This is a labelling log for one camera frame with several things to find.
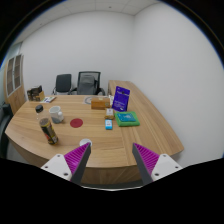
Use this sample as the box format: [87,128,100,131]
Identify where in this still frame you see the black office chair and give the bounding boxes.
[51,73,74,96]

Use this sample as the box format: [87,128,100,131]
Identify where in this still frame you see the white and green leaflet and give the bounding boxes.
[41,96,58,104]

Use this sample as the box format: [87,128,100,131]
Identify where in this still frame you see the purple standing packet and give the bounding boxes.
[111,85,131,113]

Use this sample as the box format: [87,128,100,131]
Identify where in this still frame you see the flat round red coaster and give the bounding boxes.
[69,118,84,129]

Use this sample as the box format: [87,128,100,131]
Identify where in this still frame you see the orange-brown cardboard box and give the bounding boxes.
[90,96,112,111]

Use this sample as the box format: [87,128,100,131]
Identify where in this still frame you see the clear black-capped drink bottle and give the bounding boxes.
[34,104,60,146]

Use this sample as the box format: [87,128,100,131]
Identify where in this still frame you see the grey mesh office chair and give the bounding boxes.
[69,70,106,97]

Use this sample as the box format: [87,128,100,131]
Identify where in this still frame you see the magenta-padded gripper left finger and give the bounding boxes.
[40,142,92,186]

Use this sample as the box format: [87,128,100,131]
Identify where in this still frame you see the green folded cloth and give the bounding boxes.
[114,110,141,128]

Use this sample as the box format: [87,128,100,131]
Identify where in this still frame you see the wooden glass-door shelf cabinet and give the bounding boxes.
[3,53,28,114]

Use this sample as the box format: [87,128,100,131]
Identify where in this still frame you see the dark boxes in wooden holder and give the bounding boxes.
[26,85,46,102]

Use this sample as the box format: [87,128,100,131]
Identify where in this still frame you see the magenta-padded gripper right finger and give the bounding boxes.
[132,142,183,186]

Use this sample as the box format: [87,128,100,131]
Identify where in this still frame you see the dark padded chair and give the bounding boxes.
[0,103,14,159]

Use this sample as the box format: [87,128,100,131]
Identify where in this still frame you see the grey and white mug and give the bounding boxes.
[48,105,65,125]

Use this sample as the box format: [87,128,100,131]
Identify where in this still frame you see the teal flat packet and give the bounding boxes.
[117,112,137,123]

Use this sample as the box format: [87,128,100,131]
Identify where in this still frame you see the small blue white box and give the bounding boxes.
[104,118,114,131]

